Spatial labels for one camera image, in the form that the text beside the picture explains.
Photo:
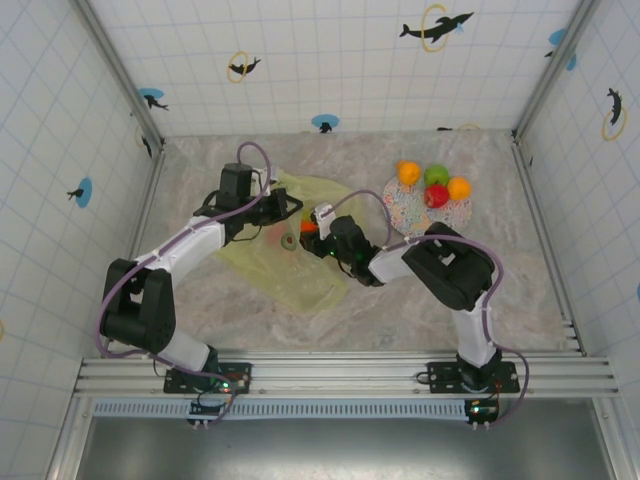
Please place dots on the aluminium side rail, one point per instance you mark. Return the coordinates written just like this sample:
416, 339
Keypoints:
150, 200
545, 240

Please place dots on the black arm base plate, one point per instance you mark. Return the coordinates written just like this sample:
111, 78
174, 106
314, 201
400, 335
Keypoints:
235, 372
445, 372

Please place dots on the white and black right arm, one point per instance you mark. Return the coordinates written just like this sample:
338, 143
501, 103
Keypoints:
450, 265

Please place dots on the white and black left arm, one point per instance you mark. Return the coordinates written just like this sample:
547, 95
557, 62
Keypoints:
190, 245

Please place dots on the green toy apple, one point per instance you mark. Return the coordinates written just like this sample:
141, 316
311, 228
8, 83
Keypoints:
436, 176

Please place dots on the aluminium frame post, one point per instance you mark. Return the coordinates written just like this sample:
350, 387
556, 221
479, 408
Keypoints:
555, 65
115, 65

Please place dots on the red wrinkled toy fruit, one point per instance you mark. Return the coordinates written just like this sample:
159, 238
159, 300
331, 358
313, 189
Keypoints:
436, 196

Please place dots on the yellow-orange pear-shaped toy fruit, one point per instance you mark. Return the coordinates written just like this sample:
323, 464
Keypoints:
409, 173

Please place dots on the colourful patterned round plate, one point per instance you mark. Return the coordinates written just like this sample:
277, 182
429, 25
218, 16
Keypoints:
405, 210

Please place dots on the deep orange toy fruit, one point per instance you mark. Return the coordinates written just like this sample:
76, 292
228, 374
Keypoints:
308, 226

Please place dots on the long aluminium frame rail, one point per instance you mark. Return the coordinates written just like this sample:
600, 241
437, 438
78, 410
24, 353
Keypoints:
350, 372

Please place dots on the yellow printed plastic bag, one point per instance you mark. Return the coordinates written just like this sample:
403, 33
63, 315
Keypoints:
280, 270

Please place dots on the black fish blue circle sticker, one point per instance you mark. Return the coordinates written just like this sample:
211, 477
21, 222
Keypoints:
559, 37
152, 99
325, 122
81, 192

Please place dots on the round orange toy fruit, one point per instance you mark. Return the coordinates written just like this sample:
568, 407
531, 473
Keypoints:
459, 189

